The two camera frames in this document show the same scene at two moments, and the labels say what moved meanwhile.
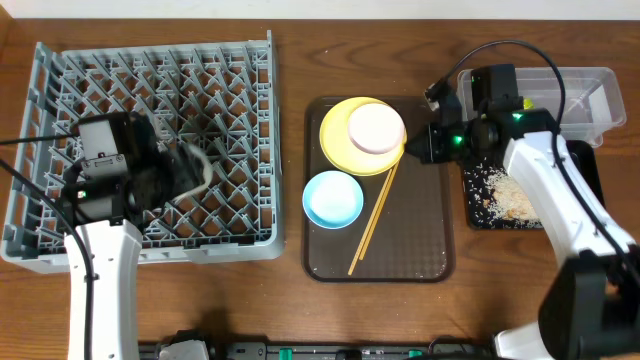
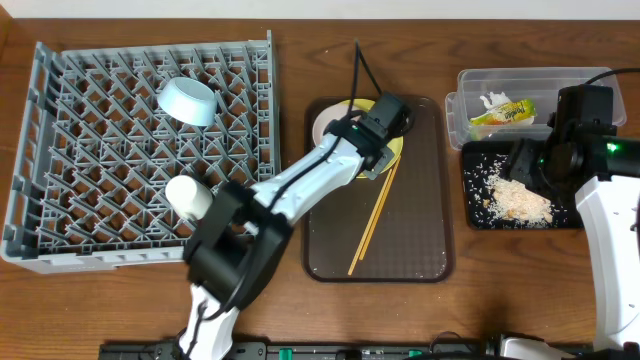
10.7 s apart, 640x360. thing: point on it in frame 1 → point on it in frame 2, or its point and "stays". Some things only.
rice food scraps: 495,199 stays
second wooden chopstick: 379,210 stays
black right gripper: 433,136 → 522,162
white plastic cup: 209,172 → 188,197
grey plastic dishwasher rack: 218,97 stays
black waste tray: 494,201 stays
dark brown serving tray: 414,240 stays
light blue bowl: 333,199 → 188,100
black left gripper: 167,170 → 378,161
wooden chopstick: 373,214 stays
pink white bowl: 376,128 → 324,116
